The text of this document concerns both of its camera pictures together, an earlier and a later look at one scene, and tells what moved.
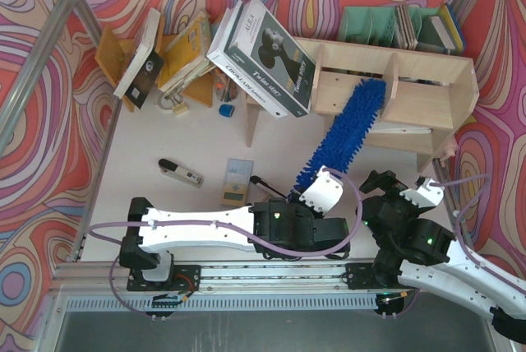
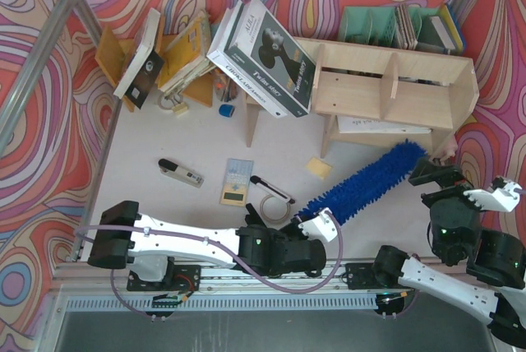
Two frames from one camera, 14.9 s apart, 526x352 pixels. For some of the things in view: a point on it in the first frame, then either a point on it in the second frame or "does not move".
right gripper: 380,183 → 445,194
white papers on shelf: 389,128 does not move
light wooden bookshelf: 426,95 does not move
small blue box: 226,110 does not move
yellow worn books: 186,55 does not move
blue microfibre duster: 347,134 → 372,180
